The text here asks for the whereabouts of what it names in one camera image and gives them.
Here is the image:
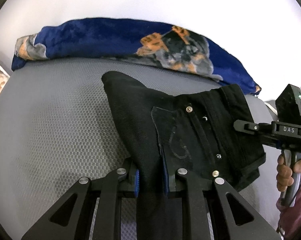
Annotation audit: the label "grey mesh mattress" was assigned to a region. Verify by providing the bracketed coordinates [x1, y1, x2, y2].
[0, 56, 285, 240]

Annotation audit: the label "person's right hand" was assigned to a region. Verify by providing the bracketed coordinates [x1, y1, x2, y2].
[276, 155, 301, 192]

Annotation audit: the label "blue floral blanket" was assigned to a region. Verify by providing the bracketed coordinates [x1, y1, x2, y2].
[11, 18, 261, 95]

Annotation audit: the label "black pants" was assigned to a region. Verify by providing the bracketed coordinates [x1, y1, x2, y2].
[102, 72, 266, 239]

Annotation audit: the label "black camera box green light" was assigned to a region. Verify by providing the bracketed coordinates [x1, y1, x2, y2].
[275, 84, 301, 126]

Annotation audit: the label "pink sleeve right forearm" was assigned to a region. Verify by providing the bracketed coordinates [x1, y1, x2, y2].
[276, 190, 301, 239]

